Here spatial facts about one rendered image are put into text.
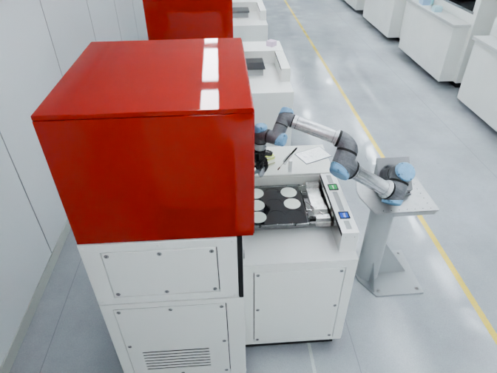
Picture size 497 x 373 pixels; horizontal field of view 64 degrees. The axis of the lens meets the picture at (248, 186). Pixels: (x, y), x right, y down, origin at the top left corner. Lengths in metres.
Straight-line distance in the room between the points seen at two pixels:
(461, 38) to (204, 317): 5.53
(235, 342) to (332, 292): 0.61
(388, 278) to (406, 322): 0.37
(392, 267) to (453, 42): 4.09
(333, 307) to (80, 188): 1.60
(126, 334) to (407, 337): 1.82
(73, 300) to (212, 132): 2.18
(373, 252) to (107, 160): 2.08
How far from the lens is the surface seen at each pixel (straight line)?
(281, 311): 2.48
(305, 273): 2.24
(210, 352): 2.40
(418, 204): 2.72
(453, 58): 6.74
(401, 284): 3.30
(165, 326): 2.21
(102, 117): 1.44
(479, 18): 6.61
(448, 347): 3.10
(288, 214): 2.33
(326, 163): 2.67
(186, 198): 1.58
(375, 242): 2.96
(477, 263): 3.73
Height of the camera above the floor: 2.41
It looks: 37 degrees down
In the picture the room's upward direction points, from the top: 1 degrees counter-clockwise
